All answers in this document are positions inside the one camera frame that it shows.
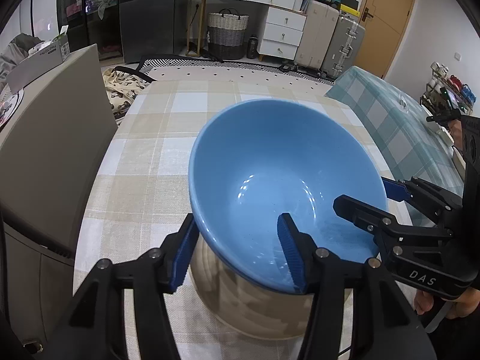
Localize cream plate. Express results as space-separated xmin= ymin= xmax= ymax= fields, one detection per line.
xmin=190 ymin=237 xmax=313 ymax=341

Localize light blue bowl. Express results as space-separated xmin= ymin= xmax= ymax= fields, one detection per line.
xmin=188 ymin=99 xmax=387 ymax=293

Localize person right hand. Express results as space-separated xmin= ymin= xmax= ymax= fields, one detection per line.
xmin=414 ymin=119 xmax=480 ymax=321

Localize shoe rack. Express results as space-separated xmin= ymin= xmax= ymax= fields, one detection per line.
xmin=419 ymin=62 xmax=476 ymax=116

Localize silver suitcase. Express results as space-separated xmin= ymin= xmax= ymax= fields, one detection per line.
xmin=320 ymin=14 xmax=365 ymax=80

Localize beige suitcase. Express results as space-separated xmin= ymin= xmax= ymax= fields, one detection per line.
xmin=294 ymin=1 xmax=339 ymax=70

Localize wooden door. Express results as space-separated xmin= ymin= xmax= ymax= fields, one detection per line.
xmin=354 ymin=0 xmax=415 ymax=78

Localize white desk with drawers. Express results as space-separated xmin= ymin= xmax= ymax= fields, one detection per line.
xmin=199 ymin=0 xmax=307 ymax=61

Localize black water bottle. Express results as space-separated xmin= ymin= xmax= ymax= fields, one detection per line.
xmin=246 ymin=35 xmax=259 ymax=59

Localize woven laundry basket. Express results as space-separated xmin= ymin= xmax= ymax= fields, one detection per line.
xmin=207 ymin=8 xmax=249 ymax=60

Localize patterned tote bag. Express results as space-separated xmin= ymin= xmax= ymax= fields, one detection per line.
xmin=103 ymin=66 xmax=155 ymax=125

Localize dotted floor rug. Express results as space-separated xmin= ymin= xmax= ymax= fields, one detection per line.
xmin=137 ymin=58 xmax=334 ymax=86

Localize grey cardboard box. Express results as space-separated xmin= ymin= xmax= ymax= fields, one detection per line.
xmin=7 ymin=35 xmax=70 ymax=94

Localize grey jacket pile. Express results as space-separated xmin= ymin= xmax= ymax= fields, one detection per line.
xmin=0 ymin=33 xmax=41 ymax=89

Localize black refrigerator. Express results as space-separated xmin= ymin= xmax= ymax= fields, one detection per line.
xmin=120 ymin=0 xmax=186 ymax=63

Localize black glass cabinet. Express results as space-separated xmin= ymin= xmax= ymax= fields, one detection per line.
xmin=56 ymin=0 xmax=123 ymax=60

